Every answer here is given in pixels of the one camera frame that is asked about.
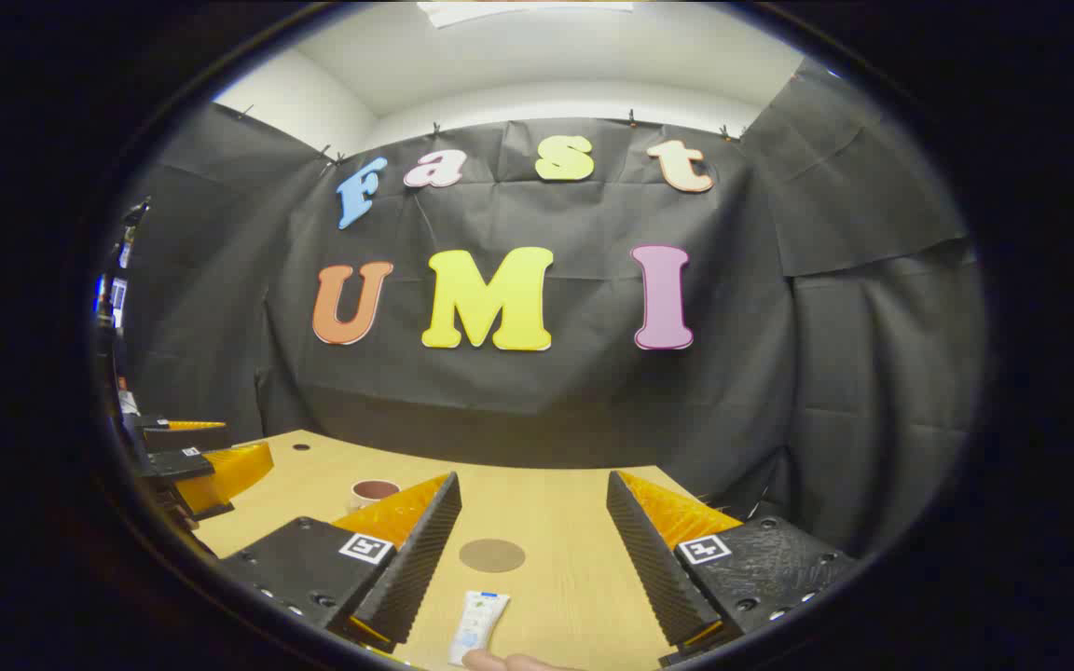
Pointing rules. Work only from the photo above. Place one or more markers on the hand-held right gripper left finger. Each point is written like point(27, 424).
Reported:
point(416, 559)

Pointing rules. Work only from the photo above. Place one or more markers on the white ceiling light panel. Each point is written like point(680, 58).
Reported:
point(523, 9)

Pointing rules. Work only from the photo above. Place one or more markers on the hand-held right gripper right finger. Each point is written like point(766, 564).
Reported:
point(649, 559)

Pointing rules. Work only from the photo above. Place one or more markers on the round brown coaster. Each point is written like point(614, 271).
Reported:
point(491, 555)

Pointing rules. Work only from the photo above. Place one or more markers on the white toothpaste tube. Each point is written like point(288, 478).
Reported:
point(478, 624)

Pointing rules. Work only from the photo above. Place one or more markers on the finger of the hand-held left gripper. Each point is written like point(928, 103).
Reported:
point(229, 471)
point(187, 440)

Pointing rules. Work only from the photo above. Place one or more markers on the computer monitor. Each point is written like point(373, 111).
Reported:
point(116, 300)

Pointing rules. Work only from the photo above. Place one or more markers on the beige cup with brown inside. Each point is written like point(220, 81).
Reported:
point(375, 492)

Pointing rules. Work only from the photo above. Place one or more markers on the wooden desktop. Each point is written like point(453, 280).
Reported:
point(546, 522)

